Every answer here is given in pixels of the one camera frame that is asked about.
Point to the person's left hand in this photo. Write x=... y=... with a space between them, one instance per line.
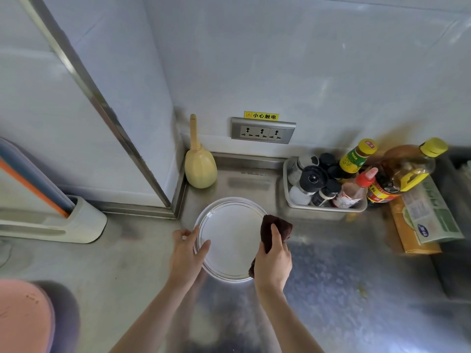
x=184 y=259

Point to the black cap pepper grinder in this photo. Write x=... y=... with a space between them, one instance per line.
x=311 y=180

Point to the black cap spice jar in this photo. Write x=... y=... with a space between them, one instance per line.
x=326 y=160

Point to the clear spice shaker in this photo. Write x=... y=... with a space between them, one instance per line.
x=300 y=167

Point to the dark brown cloth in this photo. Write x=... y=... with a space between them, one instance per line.
x=274 y=231

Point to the yellow bamboo pot brush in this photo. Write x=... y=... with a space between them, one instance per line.
x=200 y=163

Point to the orange cardboard box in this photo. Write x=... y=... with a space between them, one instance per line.
x=412 y=235

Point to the red label dark sauce bottle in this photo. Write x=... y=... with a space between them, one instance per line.
x=382 y=191

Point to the green and white packet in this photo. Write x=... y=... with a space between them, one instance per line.
x=430 y=211

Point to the person's left thumb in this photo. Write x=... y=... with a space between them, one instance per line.
x=204 y=253

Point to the person's right forearm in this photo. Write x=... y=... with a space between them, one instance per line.
x=290 y=323

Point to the person's right thumb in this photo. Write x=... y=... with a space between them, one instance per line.
x=263 y=251

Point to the white cutting board holder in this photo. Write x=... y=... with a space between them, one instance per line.
x=55 y=224

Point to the small dark seasoning bottle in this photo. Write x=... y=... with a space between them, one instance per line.
x=325 y=194

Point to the person's pink clothing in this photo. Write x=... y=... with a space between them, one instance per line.
x=24 y=316

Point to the white plastic condiment tray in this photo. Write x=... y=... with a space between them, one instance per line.
x=323 y=207

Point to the red cap sauce bottle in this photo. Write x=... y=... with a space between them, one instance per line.
x=353 y=191

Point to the person's left forearm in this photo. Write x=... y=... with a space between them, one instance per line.
x=158 y=321

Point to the white round plate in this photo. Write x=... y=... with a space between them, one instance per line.
x=230 y=238

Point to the grey triple wall socket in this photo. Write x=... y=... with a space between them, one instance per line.
x=262 y=130

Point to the yellow warning sticker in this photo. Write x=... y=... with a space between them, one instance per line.
x=261 y=116

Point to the green label sauce bottle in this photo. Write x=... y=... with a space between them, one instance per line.
x=355 y=159

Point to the large cooking oil bottle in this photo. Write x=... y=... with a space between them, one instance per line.
x=408 y=169

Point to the person's right hand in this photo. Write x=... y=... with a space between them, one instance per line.
x=272 y=262

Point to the metal wall corner trim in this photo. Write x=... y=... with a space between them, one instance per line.
x=99 y=102

